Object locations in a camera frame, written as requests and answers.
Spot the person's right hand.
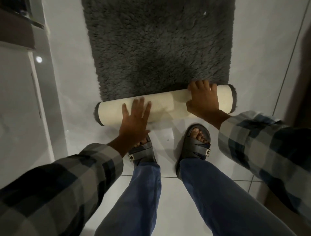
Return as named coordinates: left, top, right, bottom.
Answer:
left=186, top=80, right=220, bottom=122

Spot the person's left hand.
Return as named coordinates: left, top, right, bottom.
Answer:
left=118, top=96, right=152, bottom=149

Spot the person's left leg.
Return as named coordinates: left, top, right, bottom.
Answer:
left=94, top=161, right=162, bottom=236

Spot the person's right leg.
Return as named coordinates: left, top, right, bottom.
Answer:
left=179, top=158, right=297, bottom=236

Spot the grey shaggy rug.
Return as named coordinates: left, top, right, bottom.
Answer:
left=81, top=0, right=237, bottom=127

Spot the white cabinet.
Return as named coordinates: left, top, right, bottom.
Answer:
left=0, top=0, right=69, bottom=190

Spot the person's right grey sandal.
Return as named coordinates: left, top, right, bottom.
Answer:
left=175, top=124, right=211, bottom=181

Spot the dark shelf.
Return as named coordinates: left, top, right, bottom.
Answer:
left=0, top=0, right=46, bottom=51

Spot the person's left forearm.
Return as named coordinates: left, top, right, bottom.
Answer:
left=0, top=135, right=133, bottom=236

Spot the person's leg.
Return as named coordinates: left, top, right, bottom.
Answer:
left=179, top=158, right=297, bottom=236
left=94, top=161, right=162, bottom=236

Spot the person's grey sandal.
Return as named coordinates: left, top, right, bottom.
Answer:
left=128, top=134, right=157, bottom=169
left=175, top=124, right=211, bottom=181

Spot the person's left grey sandal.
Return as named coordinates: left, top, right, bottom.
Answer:
left=128, top=134, right=157, bottom=169

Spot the person's right forearm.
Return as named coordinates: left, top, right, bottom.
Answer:
left=210, top=111, right=311, bottom=220

